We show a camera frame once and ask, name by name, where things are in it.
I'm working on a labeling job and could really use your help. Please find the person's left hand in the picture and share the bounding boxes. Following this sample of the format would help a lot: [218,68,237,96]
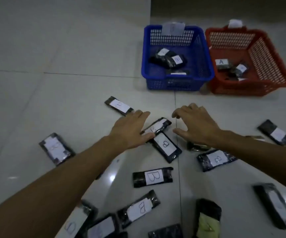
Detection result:
[108,109,156,153]

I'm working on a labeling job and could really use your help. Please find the person's right hand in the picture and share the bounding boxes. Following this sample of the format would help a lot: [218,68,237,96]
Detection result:
[171,103,225,148]

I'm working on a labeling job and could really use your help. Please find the red plastic basket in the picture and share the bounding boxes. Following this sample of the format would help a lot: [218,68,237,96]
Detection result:
[204,26,286,97]

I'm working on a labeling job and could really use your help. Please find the blue plastic basket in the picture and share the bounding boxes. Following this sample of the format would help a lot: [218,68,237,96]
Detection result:
[141,24,215,92]

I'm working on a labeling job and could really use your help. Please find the yellow-label B packet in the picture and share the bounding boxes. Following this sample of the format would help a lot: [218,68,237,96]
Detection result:
[195,198,222,238]

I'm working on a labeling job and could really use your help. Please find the person's left forearm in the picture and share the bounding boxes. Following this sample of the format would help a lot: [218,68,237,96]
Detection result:
[0,135,123,238]

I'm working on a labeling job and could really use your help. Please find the person's right forearm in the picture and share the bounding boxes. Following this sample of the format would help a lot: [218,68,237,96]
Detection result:
[213,130,286,209]

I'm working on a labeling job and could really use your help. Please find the large white paper tag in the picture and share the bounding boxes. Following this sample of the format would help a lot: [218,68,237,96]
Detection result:
[161,21,186,36]

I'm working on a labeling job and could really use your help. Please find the small white paper tag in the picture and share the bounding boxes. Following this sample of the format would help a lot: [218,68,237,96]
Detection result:
[228,19,244,29]

